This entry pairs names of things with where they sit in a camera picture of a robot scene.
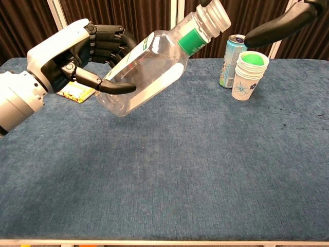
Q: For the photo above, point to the blue table mat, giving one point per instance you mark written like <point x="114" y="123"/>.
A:
<point x="164" y="167"/>

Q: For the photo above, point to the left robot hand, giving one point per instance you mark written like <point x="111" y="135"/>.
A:
<point x="59" y="51"/>

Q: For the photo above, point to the flower print paper cup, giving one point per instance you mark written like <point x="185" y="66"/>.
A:
<point x="242" y="88"/>

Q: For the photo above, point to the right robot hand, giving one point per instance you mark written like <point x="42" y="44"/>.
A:
<point x="277" y="28"/>

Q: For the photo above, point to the green ball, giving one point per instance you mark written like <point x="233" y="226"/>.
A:
<point x="253" y="59"/>

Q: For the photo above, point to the dark brown curtain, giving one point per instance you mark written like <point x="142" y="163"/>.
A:
<point x="306" y="43"/>
<point x="128" y="13"/>
<point x="252" y="15"/>
<point x="23" y="28"/>

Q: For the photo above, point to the light blue drink can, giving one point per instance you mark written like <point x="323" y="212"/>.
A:
<point x="227" y="67"/>

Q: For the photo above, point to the yellow snack box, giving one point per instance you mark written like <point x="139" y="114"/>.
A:
<point x="77" y="94"/>

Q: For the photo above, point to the transparent plastic bottle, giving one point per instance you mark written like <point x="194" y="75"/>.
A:
<point x="154" y="67"/>

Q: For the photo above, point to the white nested paper cup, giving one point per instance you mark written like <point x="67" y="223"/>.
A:
<point x="250" y="71"/>
<point x="240" y="63"/>
<point x="249" y="75"/>

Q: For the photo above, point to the white frame post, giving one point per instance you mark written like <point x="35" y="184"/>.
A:
<point x="177" y="13"/>
<point x="56" y="14"/>
<point x="276" y="49"/>

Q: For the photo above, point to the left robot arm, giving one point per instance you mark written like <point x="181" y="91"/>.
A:
<point x="15" y="100"/>

